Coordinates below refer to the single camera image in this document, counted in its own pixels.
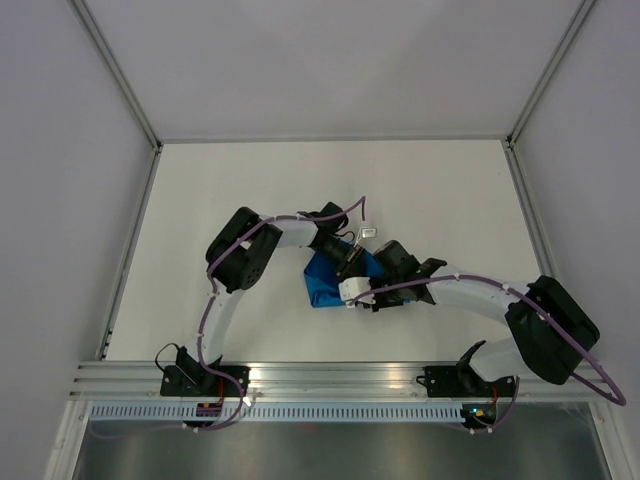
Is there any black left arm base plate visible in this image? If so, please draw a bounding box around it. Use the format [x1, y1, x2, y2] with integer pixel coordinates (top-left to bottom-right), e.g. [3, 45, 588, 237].
[160, 365, 239, 398]

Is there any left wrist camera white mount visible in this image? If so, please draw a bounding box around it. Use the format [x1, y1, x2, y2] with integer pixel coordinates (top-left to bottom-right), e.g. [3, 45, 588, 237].
[357, 226, 377, 241]

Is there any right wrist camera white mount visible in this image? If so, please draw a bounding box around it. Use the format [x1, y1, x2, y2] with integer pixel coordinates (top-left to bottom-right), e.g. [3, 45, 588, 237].
[338, 277, 375, 308]

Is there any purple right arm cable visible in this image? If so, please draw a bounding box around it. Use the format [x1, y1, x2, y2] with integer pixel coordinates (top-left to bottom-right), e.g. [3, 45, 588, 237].
[349, 273, 627, 406]

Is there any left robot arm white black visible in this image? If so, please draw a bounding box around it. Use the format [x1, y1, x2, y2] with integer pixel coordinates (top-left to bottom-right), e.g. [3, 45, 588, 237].
[175, 197, 367, 396]

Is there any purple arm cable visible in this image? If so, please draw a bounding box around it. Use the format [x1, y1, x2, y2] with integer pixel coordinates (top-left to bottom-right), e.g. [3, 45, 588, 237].
[349, 273, 627, 406]
[197, 196, 368, 401]

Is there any blue cloth napkin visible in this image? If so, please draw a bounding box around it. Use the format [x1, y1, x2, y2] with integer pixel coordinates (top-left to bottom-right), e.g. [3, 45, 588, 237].
[303, 248, 389, 308]

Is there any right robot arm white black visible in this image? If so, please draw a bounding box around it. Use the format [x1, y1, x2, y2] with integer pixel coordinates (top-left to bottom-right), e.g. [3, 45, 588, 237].
[371, 240, 600, 395]

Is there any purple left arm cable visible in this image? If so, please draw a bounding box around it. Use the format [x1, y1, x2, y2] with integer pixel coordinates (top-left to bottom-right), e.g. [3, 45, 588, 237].
[197, 196, 368, 401]

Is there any aluminium frame right post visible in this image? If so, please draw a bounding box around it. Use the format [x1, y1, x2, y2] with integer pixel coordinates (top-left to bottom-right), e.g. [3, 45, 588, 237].
[505, 0, 599, 145]

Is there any aluminium frame post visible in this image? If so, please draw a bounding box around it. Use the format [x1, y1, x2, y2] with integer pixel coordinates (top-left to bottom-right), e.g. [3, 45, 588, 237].
[68, 0, 162, 151]
[505, 0, 599, 145]

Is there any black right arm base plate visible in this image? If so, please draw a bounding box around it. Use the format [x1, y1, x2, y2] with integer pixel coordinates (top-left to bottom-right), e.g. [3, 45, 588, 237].
[415, 365, 515, 400]

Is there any white slotted cable duct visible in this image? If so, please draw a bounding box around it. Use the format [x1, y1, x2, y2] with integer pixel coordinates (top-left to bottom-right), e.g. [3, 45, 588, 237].
[90, 401, 465, 424]

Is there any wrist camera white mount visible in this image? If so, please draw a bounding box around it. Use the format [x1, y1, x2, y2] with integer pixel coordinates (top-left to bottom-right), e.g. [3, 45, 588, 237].
[338, 277, 375, 308]
[357, 226, 377, 241]

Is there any aluminium frame left post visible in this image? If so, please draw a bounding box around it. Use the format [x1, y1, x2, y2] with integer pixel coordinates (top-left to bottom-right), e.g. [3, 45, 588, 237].
[68, 0, 162, 151]

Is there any aluminium mounting rail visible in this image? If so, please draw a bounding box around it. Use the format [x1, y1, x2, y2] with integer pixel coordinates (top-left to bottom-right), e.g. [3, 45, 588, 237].
[69, 362, 616, 401]

